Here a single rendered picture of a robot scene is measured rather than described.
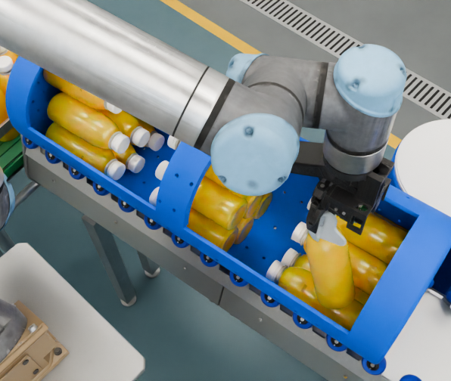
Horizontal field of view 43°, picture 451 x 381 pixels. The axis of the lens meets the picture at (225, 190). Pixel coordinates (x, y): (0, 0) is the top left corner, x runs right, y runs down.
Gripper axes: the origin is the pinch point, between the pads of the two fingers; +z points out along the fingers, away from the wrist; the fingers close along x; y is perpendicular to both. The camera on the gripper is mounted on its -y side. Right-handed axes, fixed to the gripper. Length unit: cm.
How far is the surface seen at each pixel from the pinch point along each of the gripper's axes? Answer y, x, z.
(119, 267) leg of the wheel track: -65, -2, 92
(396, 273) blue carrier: 13.3, -0.3, 1.9
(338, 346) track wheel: 10.3, -6.0, 27.8
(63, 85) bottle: -61, 2, 7
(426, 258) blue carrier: 16.0, 3.9, 0.9
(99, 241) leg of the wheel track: -65, -4, 69
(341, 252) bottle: 4.6, -1.2, 3.1
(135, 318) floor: -61, -6, 122
